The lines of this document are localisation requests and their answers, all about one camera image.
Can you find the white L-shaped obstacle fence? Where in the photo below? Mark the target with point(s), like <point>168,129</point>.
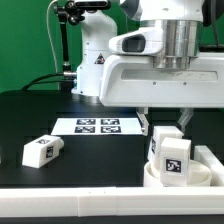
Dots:
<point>120,201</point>

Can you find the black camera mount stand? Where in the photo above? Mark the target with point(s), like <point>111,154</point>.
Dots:
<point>73,12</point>

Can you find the white round stool seat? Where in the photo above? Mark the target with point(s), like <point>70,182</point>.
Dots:
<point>199,176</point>

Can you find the white fiducial marker sheet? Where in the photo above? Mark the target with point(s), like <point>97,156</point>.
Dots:
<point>96,126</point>

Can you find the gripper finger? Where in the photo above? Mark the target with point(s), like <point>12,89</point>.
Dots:
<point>186,115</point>
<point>142,115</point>

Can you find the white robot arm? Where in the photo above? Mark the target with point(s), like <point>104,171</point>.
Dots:
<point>159,65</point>

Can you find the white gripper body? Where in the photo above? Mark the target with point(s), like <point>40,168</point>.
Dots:
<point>132,81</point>

